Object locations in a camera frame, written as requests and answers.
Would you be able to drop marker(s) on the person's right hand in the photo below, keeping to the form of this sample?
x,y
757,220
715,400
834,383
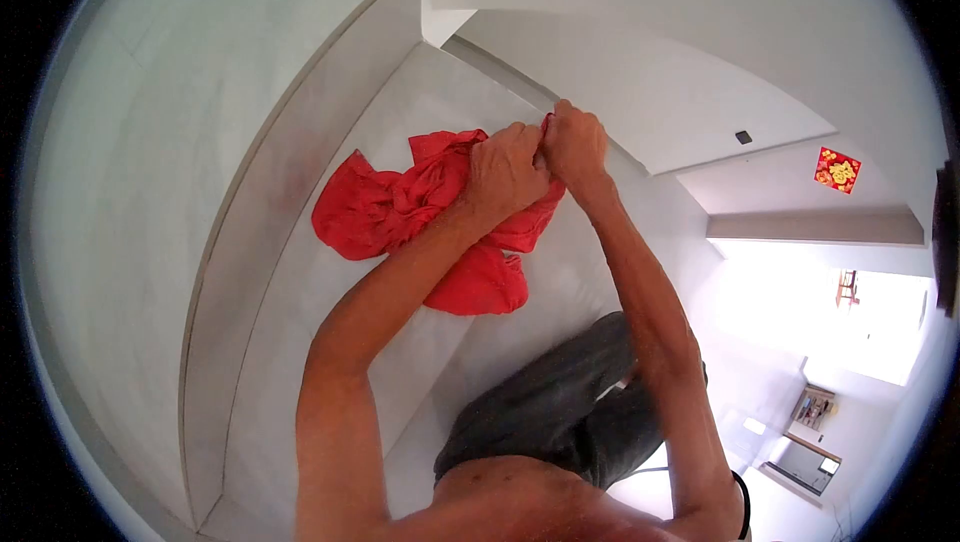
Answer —
x,y
579,148

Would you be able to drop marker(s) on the person's left hand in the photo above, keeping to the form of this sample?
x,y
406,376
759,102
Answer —
x,y
504,178

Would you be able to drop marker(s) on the person's left fingers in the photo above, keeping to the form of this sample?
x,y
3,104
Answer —
x,y
532,138

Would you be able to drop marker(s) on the person's right fingers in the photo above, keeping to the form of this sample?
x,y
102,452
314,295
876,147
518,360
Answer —
x,y
555,144

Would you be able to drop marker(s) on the red cloth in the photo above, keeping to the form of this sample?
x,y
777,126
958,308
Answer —
x,y
375,208

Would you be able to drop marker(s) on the person's legs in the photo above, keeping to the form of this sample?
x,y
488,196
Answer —
x,y
559,399

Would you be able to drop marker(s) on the person's body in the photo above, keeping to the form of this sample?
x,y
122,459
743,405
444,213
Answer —
x,y
525,504

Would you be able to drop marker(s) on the low cabinet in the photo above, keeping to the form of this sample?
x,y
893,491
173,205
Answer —
x,y
802,465

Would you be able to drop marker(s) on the small dark wall plate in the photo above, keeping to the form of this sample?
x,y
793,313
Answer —
x,y
743,137

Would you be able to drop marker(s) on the red square wall decoration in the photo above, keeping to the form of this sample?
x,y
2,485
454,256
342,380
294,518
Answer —
x,y
837,170

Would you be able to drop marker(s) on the wall shelf with items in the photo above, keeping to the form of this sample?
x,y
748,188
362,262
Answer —
x,y
812,407

